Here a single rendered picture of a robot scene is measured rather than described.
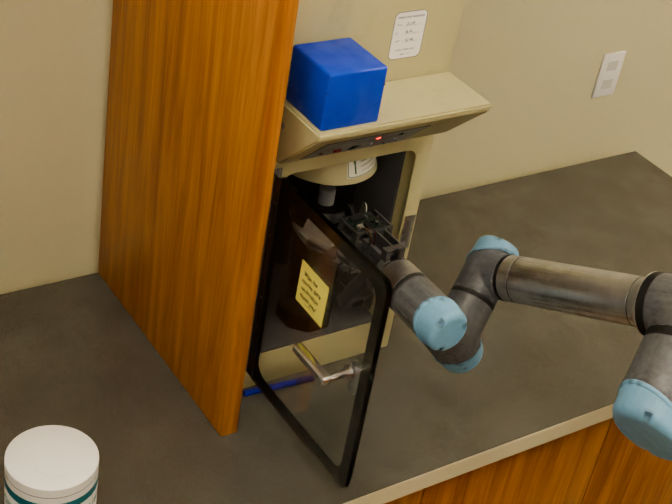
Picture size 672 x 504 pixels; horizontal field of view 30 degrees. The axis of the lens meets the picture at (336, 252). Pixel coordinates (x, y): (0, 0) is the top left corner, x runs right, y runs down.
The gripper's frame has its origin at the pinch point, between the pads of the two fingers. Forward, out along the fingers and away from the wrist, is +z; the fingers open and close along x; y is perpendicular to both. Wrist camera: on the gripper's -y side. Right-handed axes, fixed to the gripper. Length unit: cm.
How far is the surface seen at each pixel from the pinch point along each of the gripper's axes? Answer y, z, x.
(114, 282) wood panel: -24.9, 27.3, 24.6
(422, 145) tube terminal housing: 15.7, -5.7, -13.3
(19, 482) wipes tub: -13, -24, 63
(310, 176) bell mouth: 10.8, -1.1, 5.0
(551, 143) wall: -22, 37, -92
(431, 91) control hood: 29.2, -10.9, -8.2
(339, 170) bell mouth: 12.2, -3.1, 0.9
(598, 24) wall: 8, 37, -96
